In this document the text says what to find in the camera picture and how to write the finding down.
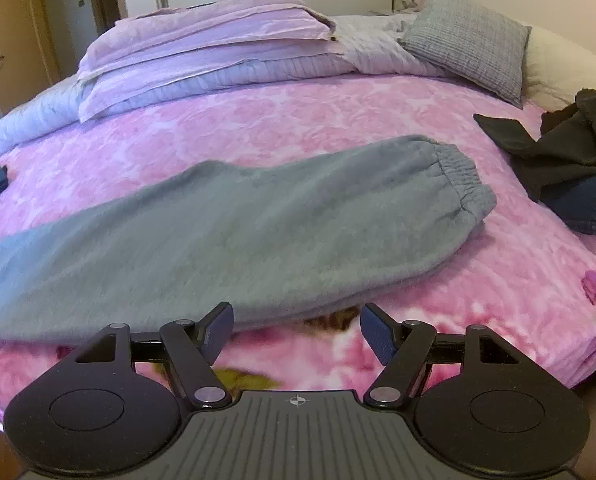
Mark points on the cream padded headboard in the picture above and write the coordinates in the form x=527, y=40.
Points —
x=555, y=70

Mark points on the grey sweatpants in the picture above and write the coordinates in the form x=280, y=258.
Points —
x=280, y=244

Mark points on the blue jeans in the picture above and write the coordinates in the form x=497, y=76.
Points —
x=574, y=202

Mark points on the grey striped pillow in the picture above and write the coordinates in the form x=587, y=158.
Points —
x=472, y=42

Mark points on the black garment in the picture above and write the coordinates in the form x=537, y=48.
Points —
x=565, y=150

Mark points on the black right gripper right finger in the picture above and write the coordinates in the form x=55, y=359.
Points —
x=474, y=401

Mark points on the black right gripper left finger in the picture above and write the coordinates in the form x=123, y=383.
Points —
x=117, y=406

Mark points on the wooden door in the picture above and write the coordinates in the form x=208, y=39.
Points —
x=27, y=58

